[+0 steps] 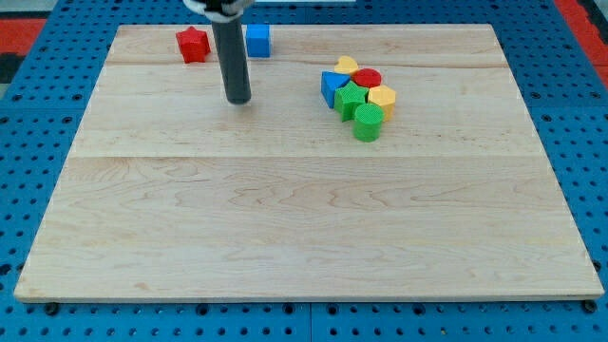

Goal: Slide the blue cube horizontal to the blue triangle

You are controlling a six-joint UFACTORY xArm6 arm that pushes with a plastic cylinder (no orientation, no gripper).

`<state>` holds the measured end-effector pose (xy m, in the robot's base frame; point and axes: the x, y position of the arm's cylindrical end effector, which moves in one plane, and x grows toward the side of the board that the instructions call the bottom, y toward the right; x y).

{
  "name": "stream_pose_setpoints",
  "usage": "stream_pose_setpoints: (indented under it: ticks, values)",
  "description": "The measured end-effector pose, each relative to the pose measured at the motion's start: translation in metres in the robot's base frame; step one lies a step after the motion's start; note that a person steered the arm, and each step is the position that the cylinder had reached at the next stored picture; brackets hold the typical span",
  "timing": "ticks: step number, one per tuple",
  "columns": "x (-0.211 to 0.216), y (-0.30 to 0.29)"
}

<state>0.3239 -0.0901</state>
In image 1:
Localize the red cylinder block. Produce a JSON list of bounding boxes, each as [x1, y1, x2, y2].
[[351, 68, 382, 88]]

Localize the blue cube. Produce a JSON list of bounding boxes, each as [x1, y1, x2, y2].
[[245, 24, 271, 58]]

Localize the blue triangle block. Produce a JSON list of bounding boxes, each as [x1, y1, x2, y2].
[[320, 71, 351, 108]]

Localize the light wooden board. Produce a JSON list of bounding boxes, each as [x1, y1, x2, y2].
[[14, 24, 604, 303]]

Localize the yellow hexagon block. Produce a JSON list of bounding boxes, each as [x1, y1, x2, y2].
[[368, 85, 396, 122]]

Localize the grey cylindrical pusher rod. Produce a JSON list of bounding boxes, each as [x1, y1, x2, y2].
[[212, 16, 251, 105]]

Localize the yellow heart block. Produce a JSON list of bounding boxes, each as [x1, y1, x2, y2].
[[333, 55, 359, 75]]

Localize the red star block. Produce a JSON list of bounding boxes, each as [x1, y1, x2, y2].
[[176, 27, 211, 64]]

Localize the green cylinder block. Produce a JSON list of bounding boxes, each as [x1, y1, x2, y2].
[[352, 104, 384, 143]]

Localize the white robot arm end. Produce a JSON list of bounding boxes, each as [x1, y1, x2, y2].
[[182, 0, 255, 24]]

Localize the green star block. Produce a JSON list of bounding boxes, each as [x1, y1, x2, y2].
[[333, 81, 369, 122]]

